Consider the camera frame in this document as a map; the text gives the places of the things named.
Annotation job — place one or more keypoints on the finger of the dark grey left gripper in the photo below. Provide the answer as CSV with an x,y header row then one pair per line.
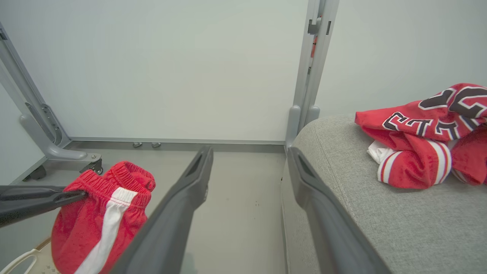
x,y
23,213
38,193

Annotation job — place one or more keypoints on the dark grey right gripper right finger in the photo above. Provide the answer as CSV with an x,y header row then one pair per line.
x,y
331,228

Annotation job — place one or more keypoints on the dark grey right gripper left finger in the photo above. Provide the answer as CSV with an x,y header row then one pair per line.
x,y
171,220

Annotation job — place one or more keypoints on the red shorts white stripe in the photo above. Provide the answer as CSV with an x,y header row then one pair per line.
x,y
83,228

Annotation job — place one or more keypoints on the red basketball jersey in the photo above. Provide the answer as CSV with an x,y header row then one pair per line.
x,y
418,167

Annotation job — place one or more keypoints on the grey fabric chair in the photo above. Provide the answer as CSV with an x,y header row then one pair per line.
x,y
418,228

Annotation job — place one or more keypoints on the small black caster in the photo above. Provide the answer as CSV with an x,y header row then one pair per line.
x,y
36,173
94,166

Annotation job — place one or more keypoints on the grey partition support leg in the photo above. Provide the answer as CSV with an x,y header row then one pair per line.
x,y
57,152

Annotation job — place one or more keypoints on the grey partition base rail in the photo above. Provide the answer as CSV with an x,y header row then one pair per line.
x,y
247,145

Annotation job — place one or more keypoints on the grey partition corner post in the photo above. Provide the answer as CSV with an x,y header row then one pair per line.
x,y
317,76

